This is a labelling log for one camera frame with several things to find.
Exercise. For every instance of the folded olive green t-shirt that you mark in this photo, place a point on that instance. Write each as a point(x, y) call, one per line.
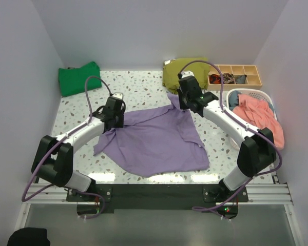
point(171, 70)

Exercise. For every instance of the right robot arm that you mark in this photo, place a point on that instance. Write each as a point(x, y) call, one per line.
point(257, 150)

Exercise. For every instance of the dark grey cloth roll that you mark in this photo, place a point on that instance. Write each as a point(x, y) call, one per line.
point(240, 79)

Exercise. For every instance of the pink t-shirt in basket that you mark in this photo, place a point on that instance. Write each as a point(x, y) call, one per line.
point(261, 120)

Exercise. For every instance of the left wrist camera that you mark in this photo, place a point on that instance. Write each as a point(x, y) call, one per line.
point(118, 96)

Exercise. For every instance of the aluminium rail frame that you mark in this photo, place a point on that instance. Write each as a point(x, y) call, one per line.
point(165, 213)

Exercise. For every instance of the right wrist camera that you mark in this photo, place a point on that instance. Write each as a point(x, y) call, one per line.
point(186, 74)

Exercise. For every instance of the patterned brown cloth roll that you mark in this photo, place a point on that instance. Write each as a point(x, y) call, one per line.
point(228, 78)

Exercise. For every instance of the orange black cloth roll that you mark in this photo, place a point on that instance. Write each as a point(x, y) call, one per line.
point(214, 79)

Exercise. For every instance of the black cloth at corner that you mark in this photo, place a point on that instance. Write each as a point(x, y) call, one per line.
point(29, 236)

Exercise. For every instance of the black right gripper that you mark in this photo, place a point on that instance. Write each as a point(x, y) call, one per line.
point(183, 106)

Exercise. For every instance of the white laundry basket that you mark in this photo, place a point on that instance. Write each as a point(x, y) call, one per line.
point(246, 94)

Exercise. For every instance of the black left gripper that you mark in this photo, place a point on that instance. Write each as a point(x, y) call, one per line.
point(119, 123)

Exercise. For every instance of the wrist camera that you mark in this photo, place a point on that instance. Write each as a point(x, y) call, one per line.
point(186, 74)
point(118, 96)

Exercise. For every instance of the wooden compartment box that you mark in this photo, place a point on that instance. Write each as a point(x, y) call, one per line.
point(253, 79)

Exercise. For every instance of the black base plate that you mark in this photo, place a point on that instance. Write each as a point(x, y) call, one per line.
point(106, 198)

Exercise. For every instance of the purple t-shirt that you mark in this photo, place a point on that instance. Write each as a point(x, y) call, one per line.
point(153, 141)

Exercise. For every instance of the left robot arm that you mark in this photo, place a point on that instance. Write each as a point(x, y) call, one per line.
point(54, 157)

